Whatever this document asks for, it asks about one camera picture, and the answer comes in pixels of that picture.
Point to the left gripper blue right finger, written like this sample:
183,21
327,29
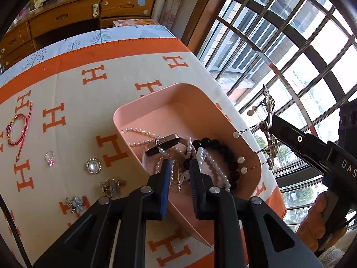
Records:
198,190

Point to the beige curtain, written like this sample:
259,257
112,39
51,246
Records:
178,2

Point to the light blue patterned sheet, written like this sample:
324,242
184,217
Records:
84,40

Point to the pink strap smartwatch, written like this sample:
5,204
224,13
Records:
161,145

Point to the pink plastic tray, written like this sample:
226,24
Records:
186,110

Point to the right hand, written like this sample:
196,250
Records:
313,228

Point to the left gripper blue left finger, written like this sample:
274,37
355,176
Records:
165,181

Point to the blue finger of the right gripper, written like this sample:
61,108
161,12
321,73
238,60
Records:
306,146

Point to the wooden desk with drawers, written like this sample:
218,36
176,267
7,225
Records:
62,19

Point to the window metal grille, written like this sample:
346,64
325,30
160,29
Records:
302,51

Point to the magazine on bed edge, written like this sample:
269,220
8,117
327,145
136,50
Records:
134,22

